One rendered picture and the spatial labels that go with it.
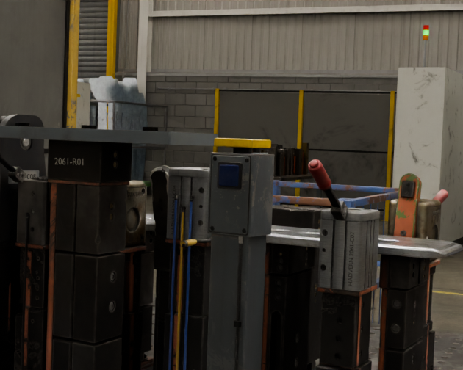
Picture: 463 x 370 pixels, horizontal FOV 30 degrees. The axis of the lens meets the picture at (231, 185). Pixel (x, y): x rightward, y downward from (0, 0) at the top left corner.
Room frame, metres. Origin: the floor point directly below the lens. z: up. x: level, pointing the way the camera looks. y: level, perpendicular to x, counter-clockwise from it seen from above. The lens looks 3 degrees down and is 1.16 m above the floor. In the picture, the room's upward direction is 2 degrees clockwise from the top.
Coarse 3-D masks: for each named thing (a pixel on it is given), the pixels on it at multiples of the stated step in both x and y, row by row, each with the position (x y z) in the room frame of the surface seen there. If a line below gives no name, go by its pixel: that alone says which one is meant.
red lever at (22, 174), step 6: (0, 156) 1.45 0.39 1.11; (0, 162) 1.46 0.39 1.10; (6, 162) 1.46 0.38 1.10; (12, 168) 1.48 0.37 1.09; (18, 168) 1.48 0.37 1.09; (12, 174) 1.48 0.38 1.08; (18, 174) 1.48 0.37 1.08; (24, 174) 1.50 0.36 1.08; (12, 180) 1.50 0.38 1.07; (18, 180) 1.49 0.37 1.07
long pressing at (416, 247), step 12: (276, 228) 1.56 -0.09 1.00; (288, 228) 1.57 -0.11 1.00; (300, 228) 1.58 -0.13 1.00; (276, 240) 1.43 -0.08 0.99; (288, 240) 1.42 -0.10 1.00; (300, 240) 1.41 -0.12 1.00; (312, 240) 1.40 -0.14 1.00; (384, 240) 1.46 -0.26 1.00; (396, 240) 1.45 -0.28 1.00; (408, 240) 1.45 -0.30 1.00; (420, 240) 1.46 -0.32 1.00; (432, 240) 1.47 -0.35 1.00; (384, 252) 1.35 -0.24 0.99; (396, 252) 1.34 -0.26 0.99; (408, 252) 1.33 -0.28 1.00; (420, 252) 1.32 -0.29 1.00; (432, 252) 1.32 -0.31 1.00; (444, 252) 1.34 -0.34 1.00; (456, 252) 1.40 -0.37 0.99
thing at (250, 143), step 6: (216, 138) 1.18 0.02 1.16; (222, 138) 1.18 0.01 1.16; (228, 138) 1.17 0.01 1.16; (216, 144) 1.18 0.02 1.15; (222, 144) 1.18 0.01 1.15; (228, 144) 1.17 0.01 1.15; (234, 144) 1.17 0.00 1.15; (240, 144) 1.16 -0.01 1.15; (246, 144) 1.16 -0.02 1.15; (252, 144) 1.16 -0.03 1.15; (258, 144) 1.17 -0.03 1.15; (264, 144) 1.19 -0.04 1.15; (270, 144) 1.20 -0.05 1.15; (234, 150) 1.19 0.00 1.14; (240, 150) 1.18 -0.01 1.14; (246, 150) 1.18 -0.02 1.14
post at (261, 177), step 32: (224, 160) 1.17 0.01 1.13; (256, 160) 1.16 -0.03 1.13; (224, 192) 1.17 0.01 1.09; (256, 192) 1.16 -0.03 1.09; (224, 224) 1.17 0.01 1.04; (256, 224) 1.16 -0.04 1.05; (224, 256) 1.17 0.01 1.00; (256, 256) 1.18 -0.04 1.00; (224, 288) 1.17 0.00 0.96; (256, 288) 1.18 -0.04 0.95; (224, 320) 1.17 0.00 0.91; (256, 320) 1.19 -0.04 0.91; (224, 352) 1.17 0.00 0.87; (256, 352) 1.19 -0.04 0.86
